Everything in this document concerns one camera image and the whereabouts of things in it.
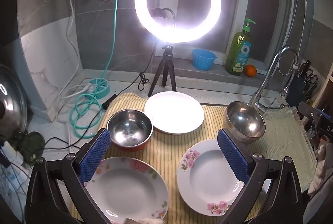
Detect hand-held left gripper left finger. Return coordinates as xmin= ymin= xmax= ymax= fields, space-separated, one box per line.
xmin=25 ymin=128 xmax=112 ymax=224

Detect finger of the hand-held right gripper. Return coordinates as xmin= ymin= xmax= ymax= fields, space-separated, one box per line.
xmin=298 ymin=102 xmax=326 ymax=122

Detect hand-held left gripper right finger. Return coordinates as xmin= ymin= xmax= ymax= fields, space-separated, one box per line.
xmin=217 ymin=128 xmax=309 ymax=224

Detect pink floral white plate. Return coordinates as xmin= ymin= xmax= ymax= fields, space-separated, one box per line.
xmin=177 ymin=139 xmax=246 ymax=215
xmin=83 ymin=157 xmax=169 ymax=224

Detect large steel bowl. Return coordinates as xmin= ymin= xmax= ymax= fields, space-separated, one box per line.
xmin=223 ymin=101 xmax=266 ymax=144

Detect small steel bowl red outside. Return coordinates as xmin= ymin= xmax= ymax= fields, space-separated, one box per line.
xmin=107 ymin=109 xmax=154 ymax=152

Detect plain white plate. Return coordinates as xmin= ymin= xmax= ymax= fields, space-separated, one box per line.
xmin=144 ymin=91 xmax=205 ymax=134

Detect person's right forearm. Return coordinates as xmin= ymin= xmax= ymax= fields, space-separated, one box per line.
xmin=308 ymin=143 xmax=333 ymax=196

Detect dark knife block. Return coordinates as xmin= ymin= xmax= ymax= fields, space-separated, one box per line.
xmin=286 ymin=60 xmax=319 ymax=105

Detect pale green fringed towel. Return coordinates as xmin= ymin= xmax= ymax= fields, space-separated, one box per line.
xmin=256 ymin=106 xmax=318 ymax=185

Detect black kitchen scissors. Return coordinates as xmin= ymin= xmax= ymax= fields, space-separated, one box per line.
xmin=303 ymin=69 xmax=318 ymax=85

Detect dark green cloth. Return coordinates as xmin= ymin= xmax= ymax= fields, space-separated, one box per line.
xmin=13 ymin=131 xmax=45 ymax=165

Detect chrome kitchen faucet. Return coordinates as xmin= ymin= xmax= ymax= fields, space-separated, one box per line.
xmin=248 ymin=46 xmax=300 ymax=112

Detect yellow striped towel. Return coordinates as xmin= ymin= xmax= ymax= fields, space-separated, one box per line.
xmin=70 ymin=92 xmax=263 ymax=224

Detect round teal power strip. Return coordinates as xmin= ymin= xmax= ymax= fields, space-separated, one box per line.
xmin=83 ymin=78 xmax=111 ymax=100

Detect orange fruit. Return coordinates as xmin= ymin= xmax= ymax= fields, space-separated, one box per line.
xmin=244 ymin=64 xmax=257 ymax=77

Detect blue white printed cloth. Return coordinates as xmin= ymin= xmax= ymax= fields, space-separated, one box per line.
xmin=0 ymin=146 xmax=30 ymax=214

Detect green dish soap bottle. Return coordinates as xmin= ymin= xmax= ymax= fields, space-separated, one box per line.
xmin=225 ymin=18 xmax=257 ymax=76

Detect blue fluted cup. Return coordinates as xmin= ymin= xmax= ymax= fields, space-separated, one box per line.
xmin=192 ymin=48 xmax=217 ymax=71

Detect steel pot lid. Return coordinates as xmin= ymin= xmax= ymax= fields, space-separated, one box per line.
xmin=0 ymin=64 xmax=29 ymax=133

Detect black cable with inline switch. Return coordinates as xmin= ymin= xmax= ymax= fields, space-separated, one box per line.
xmin=43 ymin=39 xmax=160 ymax=152

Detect teal power cable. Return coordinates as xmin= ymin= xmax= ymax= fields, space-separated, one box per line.
xmin=69 ymin=0 xmax=123 ymax=139

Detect white cable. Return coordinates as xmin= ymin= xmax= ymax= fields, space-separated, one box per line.
xmin=58 ymin=0 xmax=90 ymax=107

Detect white ring light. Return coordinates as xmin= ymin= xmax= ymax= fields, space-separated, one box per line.
xmin=134 ymin=0 xmax=222 ymax=42

